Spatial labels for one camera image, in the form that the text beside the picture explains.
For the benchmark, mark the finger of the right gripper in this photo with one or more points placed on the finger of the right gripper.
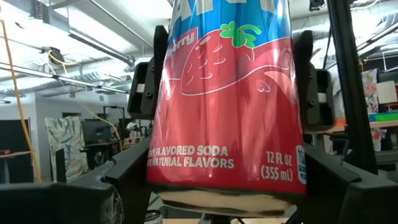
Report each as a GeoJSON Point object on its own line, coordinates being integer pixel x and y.
{"type": "Point", "coordinates": [146, 90]}
{"type": "Point", "coordinates": [315, 96]}

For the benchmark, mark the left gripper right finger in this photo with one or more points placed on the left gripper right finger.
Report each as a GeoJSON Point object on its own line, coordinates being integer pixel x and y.
{"type": "Point", "coordinates": [357, 202]}

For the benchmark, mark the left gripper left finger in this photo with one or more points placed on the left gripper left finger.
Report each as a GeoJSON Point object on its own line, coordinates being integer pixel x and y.
{"type": "Point", "coordinates": [62, 202]}

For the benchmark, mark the red Fanta soda can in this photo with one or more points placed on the red Fanta soda can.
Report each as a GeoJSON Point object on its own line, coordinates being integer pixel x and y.
{"type": "Point", "coordinates": [227, 124]}

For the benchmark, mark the patterned fabric panel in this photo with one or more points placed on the patterned fabric panel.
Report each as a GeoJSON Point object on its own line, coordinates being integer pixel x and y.
{"type": "Point", "coordinates": [66, 146]}

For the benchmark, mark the floral fabric panel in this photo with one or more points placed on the floral fabric panel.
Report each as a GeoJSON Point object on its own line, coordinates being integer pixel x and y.
{"type": "Point", "coordinates": [371, 102]}

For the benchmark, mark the black monitor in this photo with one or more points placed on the black monitor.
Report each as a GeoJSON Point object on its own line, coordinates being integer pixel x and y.
{"type": "Point", "coordinates": [96, 130]}

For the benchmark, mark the black metal table frame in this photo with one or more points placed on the black metal table frame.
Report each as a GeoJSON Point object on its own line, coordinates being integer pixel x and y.
{"type": "Point", "coordinates": [350, 81]}

